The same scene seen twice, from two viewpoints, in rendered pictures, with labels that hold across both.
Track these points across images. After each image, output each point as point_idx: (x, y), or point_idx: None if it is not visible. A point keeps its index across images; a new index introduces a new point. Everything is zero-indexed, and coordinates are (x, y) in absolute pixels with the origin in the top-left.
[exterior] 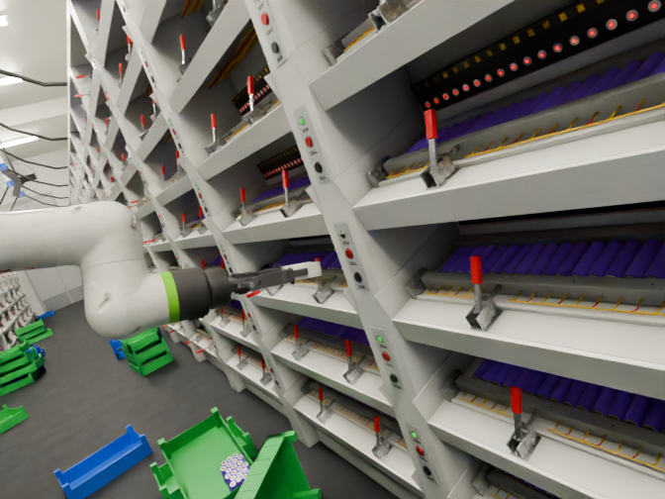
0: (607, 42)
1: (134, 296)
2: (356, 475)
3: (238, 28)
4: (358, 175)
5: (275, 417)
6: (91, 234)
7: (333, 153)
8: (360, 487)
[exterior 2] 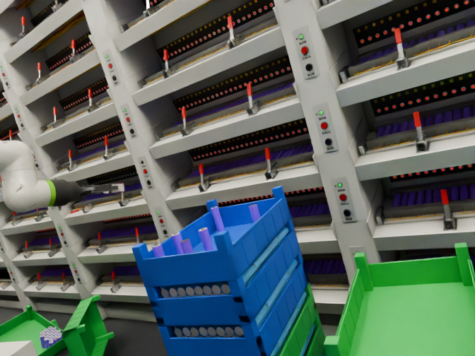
0: (239, 91)
1: (34, 187)
2: (136, 322)
3: (90, 66)
4: (150, 135)
5: (69, 316)
6: (14, 154)
7: (141, 124)
8: (138, 325)
